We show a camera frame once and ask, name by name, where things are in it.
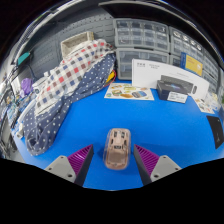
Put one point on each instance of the navy polka dot cloth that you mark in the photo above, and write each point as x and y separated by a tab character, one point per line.
66	106

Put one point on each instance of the white perforated basket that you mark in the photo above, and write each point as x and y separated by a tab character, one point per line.
75	43

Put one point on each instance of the long white keyboard box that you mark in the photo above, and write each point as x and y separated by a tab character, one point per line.
150	73

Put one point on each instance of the pink translucent computer mouse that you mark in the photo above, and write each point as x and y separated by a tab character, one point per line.
116	153

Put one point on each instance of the teal pegboard holder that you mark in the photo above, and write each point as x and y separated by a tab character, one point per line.
23	58

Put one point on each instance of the yellow and blue box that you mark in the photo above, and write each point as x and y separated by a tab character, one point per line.
191	63

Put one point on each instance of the purple plush toy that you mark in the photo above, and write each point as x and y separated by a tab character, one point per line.
26	86

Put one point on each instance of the small black box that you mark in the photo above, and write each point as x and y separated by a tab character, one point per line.
168	90

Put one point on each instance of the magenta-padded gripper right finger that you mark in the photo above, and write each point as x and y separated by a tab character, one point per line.
163	167

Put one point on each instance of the red blue plaid cloth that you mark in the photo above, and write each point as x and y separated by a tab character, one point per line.
71	71

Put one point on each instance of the dark shelf unit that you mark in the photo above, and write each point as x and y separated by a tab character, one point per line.
143	8

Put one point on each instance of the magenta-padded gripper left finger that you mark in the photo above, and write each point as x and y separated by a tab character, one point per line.
61	168

